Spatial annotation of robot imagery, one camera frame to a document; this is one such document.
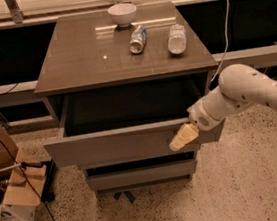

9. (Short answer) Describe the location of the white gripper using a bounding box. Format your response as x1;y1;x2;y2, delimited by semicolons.
169;94;221;151

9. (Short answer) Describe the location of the grey top drawer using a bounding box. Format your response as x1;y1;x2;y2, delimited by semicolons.
37;75;229;171

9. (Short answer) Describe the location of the grey drawer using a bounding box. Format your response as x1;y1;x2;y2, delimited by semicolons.
37;75;229;171
87;159;197;191

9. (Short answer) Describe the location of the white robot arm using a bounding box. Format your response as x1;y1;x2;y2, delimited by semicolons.
169;64;277;151

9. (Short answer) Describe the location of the grey bottom drawer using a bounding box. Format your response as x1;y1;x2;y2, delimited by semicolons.
87;159;197;191

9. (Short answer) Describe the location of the grey drawer cabinet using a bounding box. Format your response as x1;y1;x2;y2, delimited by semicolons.
35;2;222;193

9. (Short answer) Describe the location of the open cardboard box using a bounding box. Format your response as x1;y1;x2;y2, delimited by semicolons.
0;127;46;221

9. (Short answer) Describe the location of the white plastic bottle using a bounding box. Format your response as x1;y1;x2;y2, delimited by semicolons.
167;24;187;55

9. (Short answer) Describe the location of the crushed silver blue can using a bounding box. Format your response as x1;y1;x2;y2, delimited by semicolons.
129;25;147;54

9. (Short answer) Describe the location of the white ceramic bowl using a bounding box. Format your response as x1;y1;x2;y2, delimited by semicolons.
107;3;137;27

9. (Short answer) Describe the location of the black stand base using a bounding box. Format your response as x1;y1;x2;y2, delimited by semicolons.
41;159;57;202

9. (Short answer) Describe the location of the white hanging cable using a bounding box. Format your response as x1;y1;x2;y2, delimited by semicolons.
200;0;241;85

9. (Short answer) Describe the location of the black floor cable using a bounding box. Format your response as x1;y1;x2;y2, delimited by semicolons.
0;116;66;221

